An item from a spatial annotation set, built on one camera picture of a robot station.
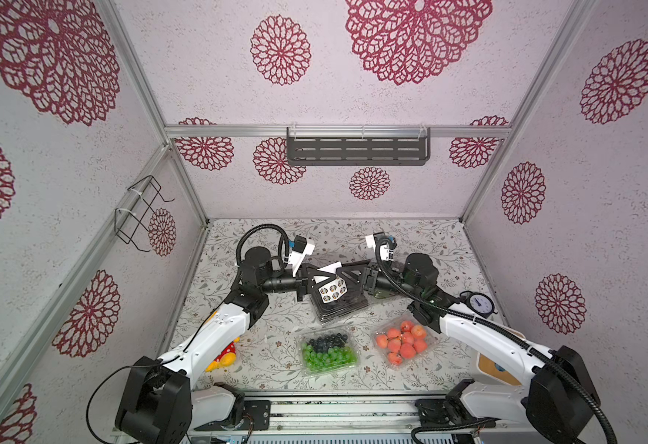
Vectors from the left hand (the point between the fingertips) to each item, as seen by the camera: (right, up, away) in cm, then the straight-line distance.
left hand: (333, 278), depth 70 cm
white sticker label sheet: (0, -3, +1) cm, 3 cm away
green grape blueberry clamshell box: (-1, -23, +11) cm, 25 cm away
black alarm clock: (+50, -11, +23) cm, 56 cm away
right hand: (+1, +3, -2) cm, 3 cm away
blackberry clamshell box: (+2, -11, +16) cm, 20 cm away
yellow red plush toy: (-30, -23, +8) cm, 39 cm away
